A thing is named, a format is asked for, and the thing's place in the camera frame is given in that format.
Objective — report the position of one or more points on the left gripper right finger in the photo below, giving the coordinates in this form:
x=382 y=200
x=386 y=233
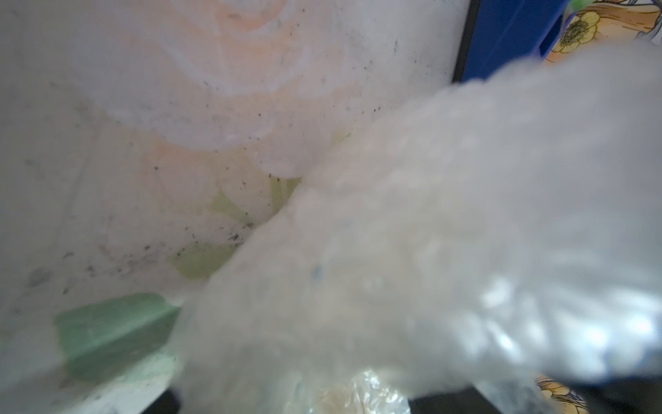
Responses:
x=468 y=401

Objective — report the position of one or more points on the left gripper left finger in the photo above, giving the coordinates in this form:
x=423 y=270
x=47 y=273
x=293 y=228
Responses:
x=166 y=403

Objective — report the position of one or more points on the upside-down yellow blue bowl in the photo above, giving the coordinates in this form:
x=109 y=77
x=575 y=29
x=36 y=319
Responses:
x=364 y=394

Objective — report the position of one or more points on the blue tape dispenser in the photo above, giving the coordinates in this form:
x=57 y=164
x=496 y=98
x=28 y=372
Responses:
x=497 y=32

